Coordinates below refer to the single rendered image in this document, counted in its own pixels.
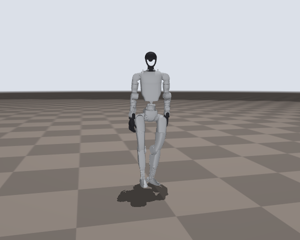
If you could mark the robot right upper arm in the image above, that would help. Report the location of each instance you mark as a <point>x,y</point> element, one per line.
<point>134,85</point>

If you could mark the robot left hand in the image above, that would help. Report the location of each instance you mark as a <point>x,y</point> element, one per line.
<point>167,117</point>

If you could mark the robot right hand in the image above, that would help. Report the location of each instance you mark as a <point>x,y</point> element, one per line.
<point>132,123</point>

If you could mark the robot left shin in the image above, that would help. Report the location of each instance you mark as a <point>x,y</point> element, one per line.
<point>153,163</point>

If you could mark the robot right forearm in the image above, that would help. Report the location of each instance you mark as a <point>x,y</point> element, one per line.
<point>133,104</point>

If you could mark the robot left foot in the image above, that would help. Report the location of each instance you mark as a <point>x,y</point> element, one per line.
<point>153,181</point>

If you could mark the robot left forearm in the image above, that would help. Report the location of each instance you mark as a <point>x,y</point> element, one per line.
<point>167,106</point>

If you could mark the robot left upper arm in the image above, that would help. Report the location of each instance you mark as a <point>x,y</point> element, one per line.
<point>166,86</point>

